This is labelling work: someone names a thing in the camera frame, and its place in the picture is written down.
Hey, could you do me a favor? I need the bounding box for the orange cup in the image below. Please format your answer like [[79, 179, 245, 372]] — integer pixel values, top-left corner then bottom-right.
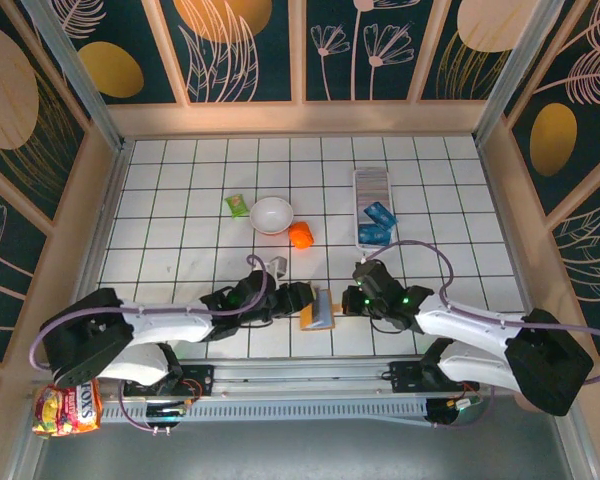
[[287, 220, 314, 251]]

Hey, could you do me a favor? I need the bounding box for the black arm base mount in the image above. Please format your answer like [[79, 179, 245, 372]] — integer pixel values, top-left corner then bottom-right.
[[123, 364, 217, 399], [388, 356, 482, 397]]

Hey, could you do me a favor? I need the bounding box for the row of standing cards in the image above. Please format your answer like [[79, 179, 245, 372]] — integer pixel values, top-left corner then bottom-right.
[[357, 172, 392, 204]]

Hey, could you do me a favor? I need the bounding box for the grey slotted cable duct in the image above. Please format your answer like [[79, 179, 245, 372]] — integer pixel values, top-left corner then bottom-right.
[[98, 398, 432, 426]]

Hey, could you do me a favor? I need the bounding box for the black controller board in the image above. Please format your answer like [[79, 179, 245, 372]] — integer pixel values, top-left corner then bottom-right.
[[426, 394, 485, 427], [143, 402, 189, 432]]

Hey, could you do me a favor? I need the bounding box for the white bowl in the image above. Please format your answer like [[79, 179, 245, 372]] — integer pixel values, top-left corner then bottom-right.
[[249, 195, 295, 237]]

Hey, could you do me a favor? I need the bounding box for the aluminium corner post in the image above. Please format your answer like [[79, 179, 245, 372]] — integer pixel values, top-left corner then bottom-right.
[[19, 0, 130, 152], [472, 0, 567, 147]]

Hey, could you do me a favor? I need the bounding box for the colourful candy bag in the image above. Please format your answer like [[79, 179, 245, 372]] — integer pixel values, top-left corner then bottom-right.
[[31, 377, 105, 441]]

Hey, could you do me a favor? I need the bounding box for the orange leather card holder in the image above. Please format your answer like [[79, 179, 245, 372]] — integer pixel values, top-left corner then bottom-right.
[[299, 285, 341, 333]]

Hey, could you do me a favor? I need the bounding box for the green snack packet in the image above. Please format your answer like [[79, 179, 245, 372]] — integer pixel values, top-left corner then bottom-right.
[[223, 193, 251, 220]]

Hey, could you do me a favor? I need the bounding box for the aluminium mounting rail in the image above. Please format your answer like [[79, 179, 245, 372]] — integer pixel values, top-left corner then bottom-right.
[[33, 353, 572, 402]]

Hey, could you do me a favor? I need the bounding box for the white plastic card tray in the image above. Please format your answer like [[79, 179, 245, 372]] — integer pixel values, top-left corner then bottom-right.
[[353, 167, 397, 252]]

